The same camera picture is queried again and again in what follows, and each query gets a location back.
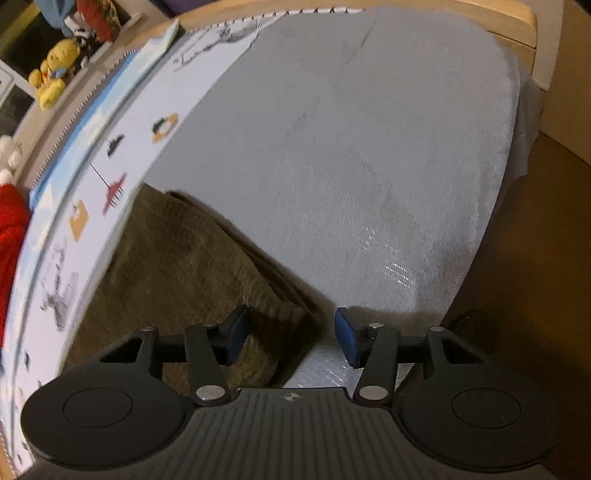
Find dark red pillow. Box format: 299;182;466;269
76;0;123;42

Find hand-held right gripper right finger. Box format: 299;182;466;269
335;307;485;408

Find red folded blanket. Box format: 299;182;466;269
0;182;31;352

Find purple flat item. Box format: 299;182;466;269
164;0;222;14

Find white fluffy item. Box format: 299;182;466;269
0;135;23;185

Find window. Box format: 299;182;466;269
0;0;51;134

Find yellow plush toy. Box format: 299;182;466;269
39;38;86;79
28;69;65;110

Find printed bed sheet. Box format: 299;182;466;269
0;9;278;476

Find brown corduroy pants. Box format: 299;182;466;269
62;184;331;391

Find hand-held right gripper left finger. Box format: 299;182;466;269
97;305;252;408

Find light blue blanket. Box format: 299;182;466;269
28;21;181;204

